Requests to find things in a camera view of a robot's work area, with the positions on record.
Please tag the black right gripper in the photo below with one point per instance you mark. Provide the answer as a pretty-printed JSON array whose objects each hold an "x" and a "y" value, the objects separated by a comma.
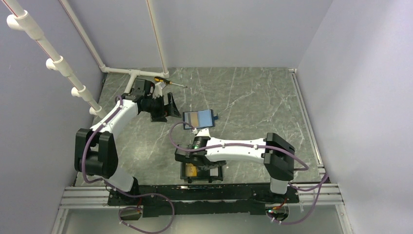
[{"x": 213, "y": 165}]

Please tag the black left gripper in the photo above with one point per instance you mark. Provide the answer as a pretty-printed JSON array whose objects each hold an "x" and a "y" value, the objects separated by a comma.
[{"x": 160, "y": 116}]

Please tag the black plastic card tray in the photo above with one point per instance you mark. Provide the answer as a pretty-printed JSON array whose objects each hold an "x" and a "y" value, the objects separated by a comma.
[{"x": 203, "y": 175}]

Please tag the blue leather card holder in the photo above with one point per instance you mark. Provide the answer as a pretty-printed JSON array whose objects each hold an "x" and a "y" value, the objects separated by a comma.
[{"x": 206, "y": 118}]

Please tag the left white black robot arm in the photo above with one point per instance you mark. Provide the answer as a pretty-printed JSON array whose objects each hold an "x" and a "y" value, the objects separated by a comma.
[{"x": 96, "y": 154}]

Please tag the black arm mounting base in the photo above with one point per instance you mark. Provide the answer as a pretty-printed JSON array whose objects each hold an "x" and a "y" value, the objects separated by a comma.
[{"x": 202, "y": 199}]

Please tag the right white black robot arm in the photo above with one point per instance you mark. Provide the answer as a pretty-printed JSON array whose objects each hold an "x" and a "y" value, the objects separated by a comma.
[{"x": 272, "y": 151}]

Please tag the white card stack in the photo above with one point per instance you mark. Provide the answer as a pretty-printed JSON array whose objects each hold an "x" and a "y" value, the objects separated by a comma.
[{"x": 214, "y": 172}]

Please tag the gold card in holder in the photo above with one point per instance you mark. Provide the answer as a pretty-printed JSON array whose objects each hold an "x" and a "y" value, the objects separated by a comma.
[{"x": 193, "y": 119}]

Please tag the yellow black screwdriver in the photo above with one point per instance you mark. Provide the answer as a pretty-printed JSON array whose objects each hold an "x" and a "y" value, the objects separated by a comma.
[{"x": 168, "y": 82}]

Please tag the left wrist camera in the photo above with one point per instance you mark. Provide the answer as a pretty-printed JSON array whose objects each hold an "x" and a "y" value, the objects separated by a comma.
[{"x": 157, "y": 91}]

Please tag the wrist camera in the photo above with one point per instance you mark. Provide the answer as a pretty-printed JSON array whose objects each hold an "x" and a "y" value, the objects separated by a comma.
[
  {"x": 201, "y": 132},
  {"x": 157, "y": 91}
]

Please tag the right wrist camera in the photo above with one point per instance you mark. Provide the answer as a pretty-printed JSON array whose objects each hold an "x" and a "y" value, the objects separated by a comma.
[{"x": 201, "y": 132}]

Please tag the aluminium rail frame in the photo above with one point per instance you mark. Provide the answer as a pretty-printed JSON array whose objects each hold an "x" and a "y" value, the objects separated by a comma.
[{"x": 250, "y": 102}]

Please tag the white pvc pipe frame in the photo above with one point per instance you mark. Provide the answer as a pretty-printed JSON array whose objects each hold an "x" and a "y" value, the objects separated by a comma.
[{"x": 21, "y": 20}]

